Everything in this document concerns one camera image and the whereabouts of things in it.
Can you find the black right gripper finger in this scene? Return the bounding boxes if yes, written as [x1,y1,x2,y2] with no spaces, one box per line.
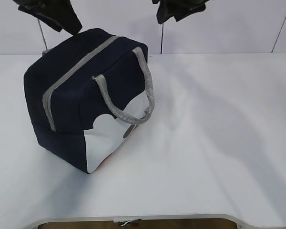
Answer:
[174,4,206,22]
[152,0,193,24]

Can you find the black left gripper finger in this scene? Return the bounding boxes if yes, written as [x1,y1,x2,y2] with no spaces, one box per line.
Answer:
[60,0,82,33]
[17,2,62,32]

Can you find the navy blue lunch bag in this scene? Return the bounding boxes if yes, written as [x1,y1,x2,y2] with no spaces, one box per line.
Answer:
[24,28,155,174]

